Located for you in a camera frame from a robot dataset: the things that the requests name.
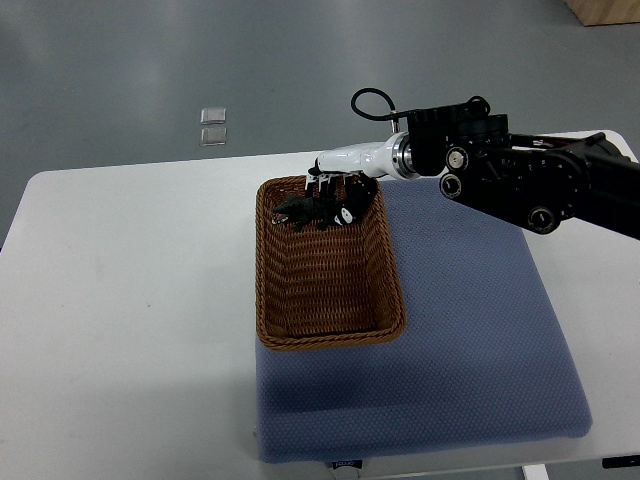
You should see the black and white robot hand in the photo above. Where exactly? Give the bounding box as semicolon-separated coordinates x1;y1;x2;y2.
305;132;419;226

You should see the dark toy crocodile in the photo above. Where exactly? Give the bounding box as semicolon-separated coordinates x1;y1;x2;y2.
271;196;341;233

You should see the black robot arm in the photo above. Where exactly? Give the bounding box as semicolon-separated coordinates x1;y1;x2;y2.
400;96;639;238

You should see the brown wicker basket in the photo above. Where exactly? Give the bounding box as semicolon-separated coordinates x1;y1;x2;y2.
255;176;406;351

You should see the upper metal floor plate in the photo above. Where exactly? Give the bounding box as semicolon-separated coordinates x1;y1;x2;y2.
200;107;227;125

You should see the blue fabric mat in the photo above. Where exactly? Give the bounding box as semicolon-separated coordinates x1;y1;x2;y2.
256;179;592;463

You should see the wooden box corner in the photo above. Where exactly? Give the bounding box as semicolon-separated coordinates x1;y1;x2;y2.
565;0;639;26

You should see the black table label tag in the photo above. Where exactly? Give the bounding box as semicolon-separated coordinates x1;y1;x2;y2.
328;459;363;470

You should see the black table edge bracket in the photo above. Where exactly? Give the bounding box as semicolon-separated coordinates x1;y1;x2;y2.
601;454;640;469

